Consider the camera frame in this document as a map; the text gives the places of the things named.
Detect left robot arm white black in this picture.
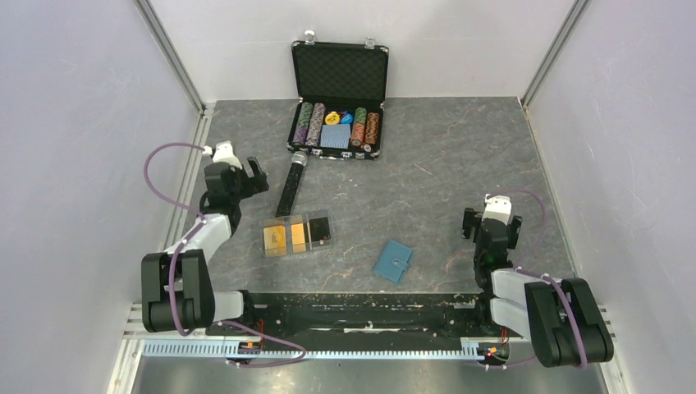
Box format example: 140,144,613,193
141,156,269,336

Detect light blue card holder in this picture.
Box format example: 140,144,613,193
373,240,414,284

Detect black microphone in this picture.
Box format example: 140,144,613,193
275,151,308,218

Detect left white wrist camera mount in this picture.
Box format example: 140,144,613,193
203,140,243,169

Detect blue playing card deck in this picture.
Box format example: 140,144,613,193
319,124,351,149

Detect black poker chip case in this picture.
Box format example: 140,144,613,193
286,30,390,160

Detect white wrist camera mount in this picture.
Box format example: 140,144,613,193
482,194,512,225
203,140,243,169

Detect purple cable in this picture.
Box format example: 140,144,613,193
489,189,589,371
143,142,309,369

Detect clear box with gold cards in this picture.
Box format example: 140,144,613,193
261,210,333,258

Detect blue round chip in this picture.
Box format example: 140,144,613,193
340,112,353,124

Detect pink grey chip stack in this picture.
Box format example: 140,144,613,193
304,103,326,146

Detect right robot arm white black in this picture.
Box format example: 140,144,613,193
462,207,615,368

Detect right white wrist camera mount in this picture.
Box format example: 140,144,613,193
482,194,512,225

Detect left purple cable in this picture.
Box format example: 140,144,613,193
143,142,309,369

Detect white slotted cable duct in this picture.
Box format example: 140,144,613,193
142,337,512,360

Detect brown orange chip stack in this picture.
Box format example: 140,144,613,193
364,112,380,145

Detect green orange chip stack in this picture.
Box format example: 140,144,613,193
350,107,368,148

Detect yellow dealer chip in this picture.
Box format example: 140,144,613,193
324,112,341,125

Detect green purple chip stack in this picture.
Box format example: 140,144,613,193
291,102,314,146

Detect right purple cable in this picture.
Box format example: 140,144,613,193
489,189,589,371

